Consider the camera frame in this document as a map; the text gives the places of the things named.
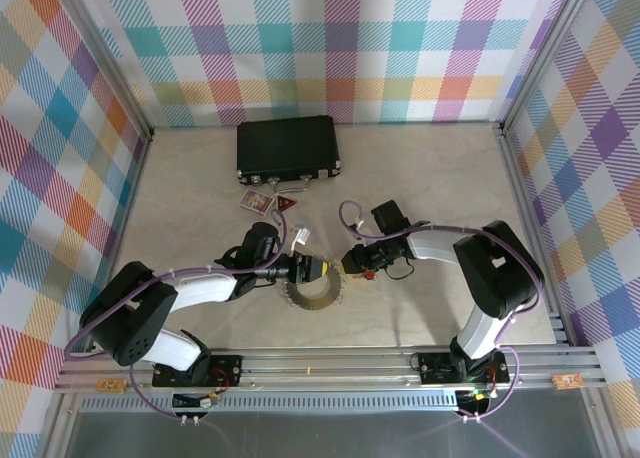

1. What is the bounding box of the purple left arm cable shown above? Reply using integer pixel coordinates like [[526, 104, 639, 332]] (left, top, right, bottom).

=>
[[63, 210, 289, 420]]

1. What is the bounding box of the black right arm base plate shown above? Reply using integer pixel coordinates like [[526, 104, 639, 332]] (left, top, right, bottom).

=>
[[416, 351, 515, 387]]

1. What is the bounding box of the wire connector plug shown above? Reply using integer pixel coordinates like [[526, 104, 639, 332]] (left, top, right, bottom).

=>
[[172, 390, 222, 412], [457, 387, 495, 413]]

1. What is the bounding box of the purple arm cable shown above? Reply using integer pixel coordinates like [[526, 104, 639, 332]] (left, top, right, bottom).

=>
[[63, 210, 289, 420], [338, 200, 546, 422]]

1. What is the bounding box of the perforated metal keyring disc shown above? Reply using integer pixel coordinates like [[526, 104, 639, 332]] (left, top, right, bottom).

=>
[[279, 264, 347, 312]]

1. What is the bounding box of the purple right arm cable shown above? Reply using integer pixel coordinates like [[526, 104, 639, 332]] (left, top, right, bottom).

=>
[[338, 200, 546, 422]]

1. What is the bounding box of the small orange circuit board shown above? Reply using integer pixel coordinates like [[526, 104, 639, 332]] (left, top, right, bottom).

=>
[[551, 374, 587, 391], [94, 377, 127, 395]]

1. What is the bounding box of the aluminium mounting rail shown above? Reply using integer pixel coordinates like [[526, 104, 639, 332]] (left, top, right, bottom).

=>
[[53, 346, 610, 395]]

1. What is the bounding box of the aluminium corner post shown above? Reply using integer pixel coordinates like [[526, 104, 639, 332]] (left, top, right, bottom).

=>
[[59, 0, 157, 142], [498, 0, 599, 135]]

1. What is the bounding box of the aluminium side rail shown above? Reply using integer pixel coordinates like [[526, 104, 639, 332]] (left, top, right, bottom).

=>
[[88, 127, 157, 354], [492, 121, 574, 348]]

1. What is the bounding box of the black ribbed carry case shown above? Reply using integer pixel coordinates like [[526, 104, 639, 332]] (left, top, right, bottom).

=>
[[235, 114, 344, 193]]

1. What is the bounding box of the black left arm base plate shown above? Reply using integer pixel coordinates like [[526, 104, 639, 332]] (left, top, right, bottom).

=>
[[151, 353, 245, 390]]

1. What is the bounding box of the grey metal base plate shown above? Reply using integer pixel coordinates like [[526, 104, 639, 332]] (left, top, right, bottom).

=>
[[49, 405, 616, 458]]

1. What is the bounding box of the perforated metal strip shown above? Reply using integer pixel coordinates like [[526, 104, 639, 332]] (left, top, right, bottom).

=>
[[79, 396, 461, 412]]

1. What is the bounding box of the thin black cable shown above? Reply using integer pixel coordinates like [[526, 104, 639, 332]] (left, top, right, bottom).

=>
[[387, 257, 417, 282]]

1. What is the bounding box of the blue playing card box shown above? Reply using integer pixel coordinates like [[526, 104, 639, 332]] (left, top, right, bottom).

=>
[[238, 188, 276, 216]]

